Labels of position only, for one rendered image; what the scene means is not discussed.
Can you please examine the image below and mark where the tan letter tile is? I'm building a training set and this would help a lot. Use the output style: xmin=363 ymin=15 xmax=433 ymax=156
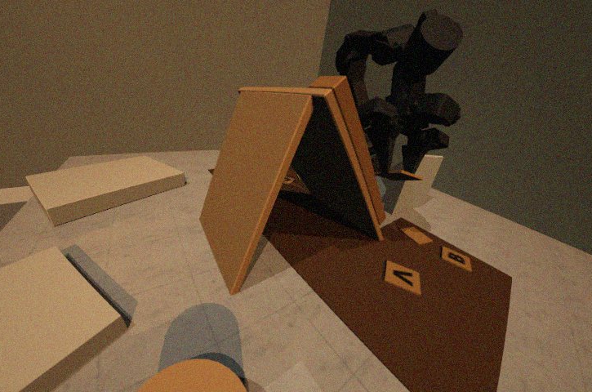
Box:
xmin=375 ymin=170 xmax=423 ymax=180
xmin=400 ymin=227 xmax=433 ymax=245
xmin=384 ymin=261 xmax=421 ymax=296
xmin=283 ymin=176 xmax=296 ymax=185
xmin=441 ymin=246 xmax=472 ymax=273

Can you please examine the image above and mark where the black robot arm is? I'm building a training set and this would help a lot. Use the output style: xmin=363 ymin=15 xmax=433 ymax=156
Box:
xmin=336 ymin=9 xmax=463 ymax=129

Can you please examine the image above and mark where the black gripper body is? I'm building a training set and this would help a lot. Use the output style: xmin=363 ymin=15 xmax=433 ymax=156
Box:
xmin=356 ymin=82 xmax=449 ymax=149

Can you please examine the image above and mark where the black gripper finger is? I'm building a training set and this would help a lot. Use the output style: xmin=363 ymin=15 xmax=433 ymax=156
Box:
xmin=402 ymin=140 xmax=438 ymax=174
xmin=364 ymin=121 xmax=404 ymax=173

